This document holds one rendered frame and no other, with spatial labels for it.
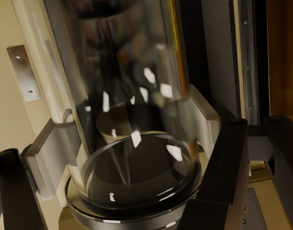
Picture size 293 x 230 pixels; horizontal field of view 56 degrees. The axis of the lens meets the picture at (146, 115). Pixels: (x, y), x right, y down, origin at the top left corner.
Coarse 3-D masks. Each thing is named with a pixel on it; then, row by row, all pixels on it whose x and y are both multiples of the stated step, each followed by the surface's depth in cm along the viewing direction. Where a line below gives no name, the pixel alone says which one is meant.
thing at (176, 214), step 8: (80, 216) 17; (160, 216) 16; (168, 216) 16; (176, 216) 16; (88, 224) 17; (96, 224) 16; (104, 224) 16; (112, 224) 16; (120, 224) 16; (128, 224) 16; (136, 224) 16; (144, 224) 16; (152, 224) 16; (160, 224) 16
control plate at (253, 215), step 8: (248, 192) 40; (248, 200) 39; (256, 200) 39; (248, 208) 39; (256, 208) 39; (248, 216) 38; (256, 216) 38; (176, 224) 39; (248, 224) 38; (256, 224) 38; (264, 224) 38
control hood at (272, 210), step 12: (252, 180) 40; (264, 180) 40; (264, 192) 40; (276, 192) 40; (264, 204) 39; (276, 204) 39; (60, 216) 41; (72, 216) 41; (264, 216) 38; (276, 216) 38; (60, 228) 40; (72, 228) 40; (84, 228) 40; (276, 228) 38; (288, 228) 37
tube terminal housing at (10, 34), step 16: (0, 0) 32; (0, 16) 33; (0, 32) 34; (16, 32) 34; (240, 48) 36; (32, 64) 35; (240, 64) 37; (16, 80) 36; (240, 80) 38; (240, 96) 38; (32, 112) 37; (48, 112) 37; (64, 176) 41; (64, 208) 43
